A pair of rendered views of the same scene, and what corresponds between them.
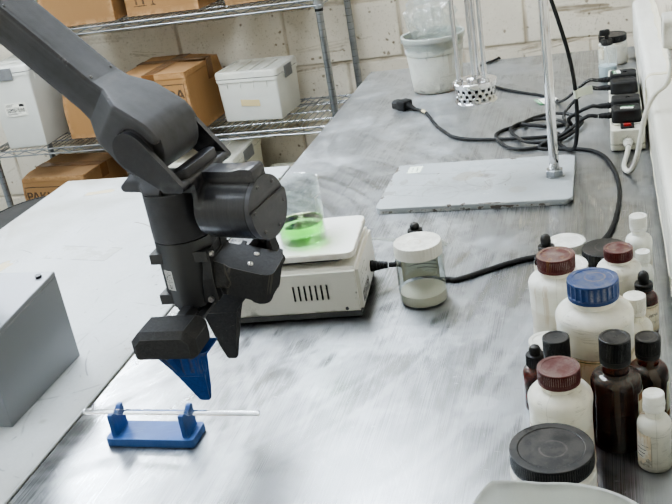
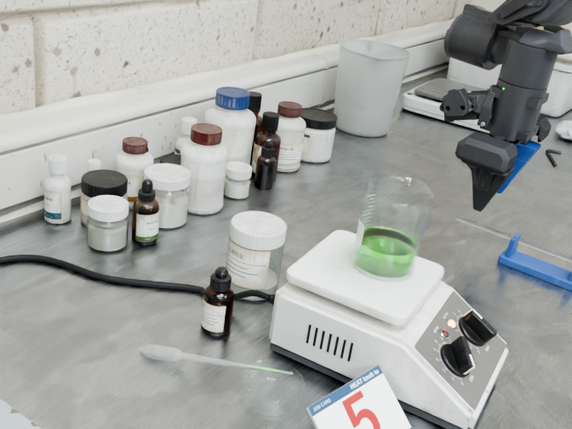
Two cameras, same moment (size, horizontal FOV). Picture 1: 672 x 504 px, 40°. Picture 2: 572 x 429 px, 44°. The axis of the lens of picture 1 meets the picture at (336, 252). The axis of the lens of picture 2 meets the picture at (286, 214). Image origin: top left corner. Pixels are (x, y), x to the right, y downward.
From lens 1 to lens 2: 1.68 m
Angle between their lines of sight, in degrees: 130
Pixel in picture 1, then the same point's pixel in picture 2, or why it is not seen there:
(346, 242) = (335, 241)
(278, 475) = (444, 218)
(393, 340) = not seen: hidden behind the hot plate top
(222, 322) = (488, 181)
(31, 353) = not seen: outside the picture
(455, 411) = (313, 203)
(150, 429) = (545, 267)
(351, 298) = not seen: hidden behind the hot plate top
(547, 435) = (312, 117)
